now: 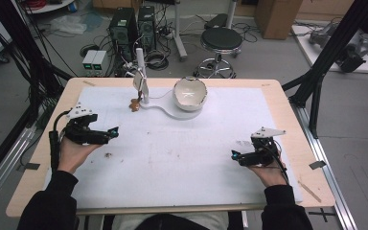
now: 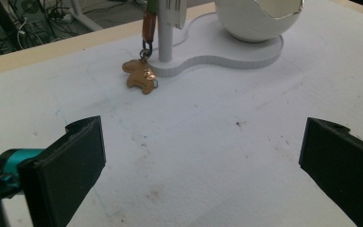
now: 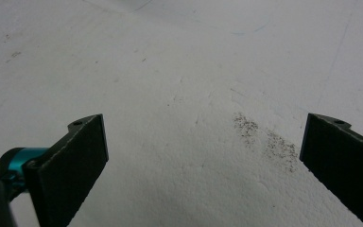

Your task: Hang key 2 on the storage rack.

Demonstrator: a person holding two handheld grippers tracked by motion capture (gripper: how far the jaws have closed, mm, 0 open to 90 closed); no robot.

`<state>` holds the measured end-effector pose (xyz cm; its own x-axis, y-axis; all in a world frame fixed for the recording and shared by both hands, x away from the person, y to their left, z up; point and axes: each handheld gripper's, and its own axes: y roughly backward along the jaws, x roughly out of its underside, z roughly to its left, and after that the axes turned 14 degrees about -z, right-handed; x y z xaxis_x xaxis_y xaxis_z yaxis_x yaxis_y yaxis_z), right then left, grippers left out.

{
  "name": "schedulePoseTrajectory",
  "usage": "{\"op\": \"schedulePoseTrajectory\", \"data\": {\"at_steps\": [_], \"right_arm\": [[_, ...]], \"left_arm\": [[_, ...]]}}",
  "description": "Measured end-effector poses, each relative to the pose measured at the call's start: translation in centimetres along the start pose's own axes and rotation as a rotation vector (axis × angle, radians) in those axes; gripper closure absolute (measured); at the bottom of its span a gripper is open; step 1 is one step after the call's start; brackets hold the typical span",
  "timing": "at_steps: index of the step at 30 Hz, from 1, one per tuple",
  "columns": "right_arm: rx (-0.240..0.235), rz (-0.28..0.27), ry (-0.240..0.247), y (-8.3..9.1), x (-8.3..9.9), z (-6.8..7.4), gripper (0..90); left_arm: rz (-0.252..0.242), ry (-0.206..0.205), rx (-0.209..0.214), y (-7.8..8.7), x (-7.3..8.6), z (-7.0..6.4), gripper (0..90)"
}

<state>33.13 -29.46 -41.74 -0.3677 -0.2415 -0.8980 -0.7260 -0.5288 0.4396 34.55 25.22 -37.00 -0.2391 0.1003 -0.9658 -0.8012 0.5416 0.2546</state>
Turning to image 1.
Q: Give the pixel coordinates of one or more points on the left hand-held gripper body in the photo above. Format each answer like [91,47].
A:
[80,132]

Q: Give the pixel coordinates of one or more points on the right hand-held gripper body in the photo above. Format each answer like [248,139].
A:
[262,156]

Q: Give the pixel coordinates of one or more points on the small brown object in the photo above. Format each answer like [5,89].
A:
[135,104]

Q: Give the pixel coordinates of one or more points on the white stand with round base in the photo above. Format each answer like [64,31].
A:
[172,111]

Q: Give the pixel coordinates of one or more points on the person's right hand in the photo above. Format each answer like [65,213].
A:
[271,175]

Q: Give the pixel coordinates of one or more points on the person's left hand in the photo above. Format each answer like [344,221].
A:
[72,156]

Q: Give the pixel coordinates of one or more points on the wooden table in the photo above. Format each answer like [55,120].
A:
[300,127]

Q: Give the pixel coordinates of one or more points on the grey tape piece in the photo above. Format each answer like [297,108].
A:
[317,165]
[30,166]

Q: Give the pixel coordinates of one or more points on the white foam mat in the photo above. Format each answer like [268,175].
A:
[179,159]

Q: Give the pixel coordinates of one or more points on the thin wooden stick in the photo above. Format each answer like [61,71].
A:
[310,191]

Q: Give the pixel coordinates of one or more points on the white power supply unit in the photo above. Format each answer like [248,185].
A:
[99,60]
[88,60]

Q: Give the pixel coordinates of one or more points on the white egg-shaped bowl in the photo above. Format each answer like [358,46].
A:
[190,94]

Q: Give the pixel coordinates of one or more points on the black computer tower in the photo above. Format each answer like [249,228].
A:
[123,30]
[147,25]

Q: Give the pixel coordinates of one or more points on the clear plastic bag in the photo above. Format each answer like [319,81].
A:
[67,24]

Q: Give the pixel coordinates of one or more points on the white board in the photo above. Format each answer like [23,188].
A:
[316,54]

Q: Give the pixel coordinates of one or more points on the black round stool chrome base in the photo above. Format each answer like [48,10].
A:
[221,40]

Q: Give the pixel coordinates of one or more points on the grey metal stand leg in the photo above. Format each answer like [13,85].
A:
[179,35]

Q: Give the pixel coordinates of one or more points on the grey device on board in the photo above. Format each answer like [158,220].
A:
[351,51]

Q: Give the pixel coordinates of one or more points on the cardboard box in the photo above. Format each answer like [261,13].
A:
[278,17]

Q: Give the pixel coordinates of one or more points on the aluminium rail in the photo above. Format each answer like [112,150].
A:
[3,172]
[329,179]

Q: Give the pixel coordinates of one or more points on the black metal frame post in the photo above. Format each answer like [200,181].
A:
[28,48]
[329,51]

